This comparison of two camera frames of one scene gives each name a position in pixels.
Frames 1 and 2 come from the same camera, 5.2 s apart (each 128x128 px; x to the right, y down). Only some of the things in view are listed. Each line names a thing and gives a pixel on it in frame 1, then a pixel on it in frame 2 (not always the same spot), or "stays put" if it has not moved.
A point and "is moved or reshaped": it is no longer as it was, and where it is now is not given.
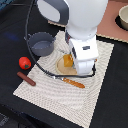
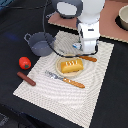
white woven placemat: [69, 102] stays put
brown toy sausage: [27, 79] stays put
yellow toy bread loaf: [67, 60] is moved or reshaped
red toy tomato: [25, 63] stays put
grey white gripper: [84, 44] → [89, 33]
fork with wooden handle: [70, 81] stays put
